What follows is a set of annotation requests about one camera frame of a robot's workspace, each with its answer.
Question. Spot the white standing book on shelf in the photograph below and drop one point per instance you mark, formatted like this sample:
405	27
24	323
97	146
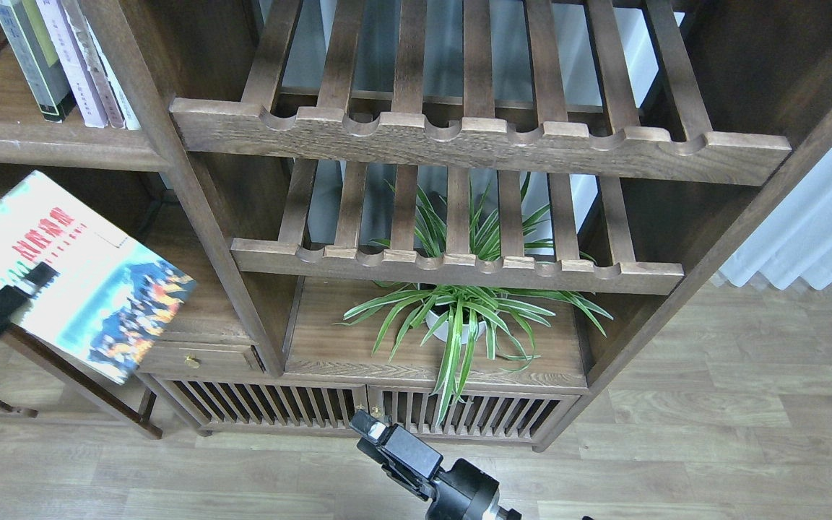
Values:
119	112

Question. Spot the yellow grey thick book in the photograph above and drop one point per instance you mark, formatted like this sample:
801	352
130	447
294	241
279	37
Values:
24	27

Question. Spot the green blue illustrated book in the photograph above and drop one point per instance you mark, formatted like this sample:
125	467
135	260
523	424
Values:
111	298

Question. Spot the dark wooden side furniture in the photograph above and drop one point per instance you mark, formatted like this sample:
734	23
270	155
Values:
40	386

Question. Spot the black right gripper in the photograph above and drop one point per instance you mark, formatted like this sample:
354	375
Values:
462	492

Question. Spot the white curtain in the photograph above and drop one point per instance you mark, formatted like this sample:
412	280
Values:
794	243

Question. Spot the brass drawer knob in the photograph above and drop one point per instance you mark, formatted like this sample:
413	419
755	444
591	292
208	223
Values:
191	361

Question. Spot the pale lilac white book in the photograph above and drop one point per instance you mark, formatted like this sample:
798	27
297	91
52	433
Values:
83	87

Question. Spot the green spider plant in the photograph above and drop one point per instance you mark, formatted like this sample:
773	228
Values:
500	319

